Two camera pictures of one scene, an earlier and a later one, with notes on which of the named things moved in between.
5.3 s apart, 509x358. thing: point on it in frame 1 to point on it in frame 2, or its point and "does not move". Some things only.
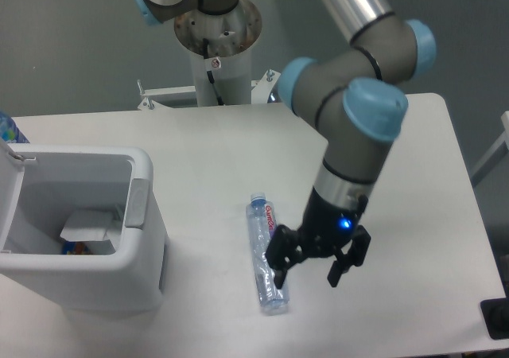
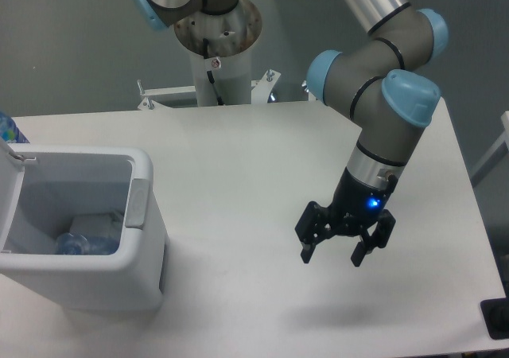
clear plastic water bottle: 262,223 to 78,244
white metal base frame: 261,93 does not move
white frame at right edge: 499,149 does not move
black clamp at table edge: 495,313 does not move
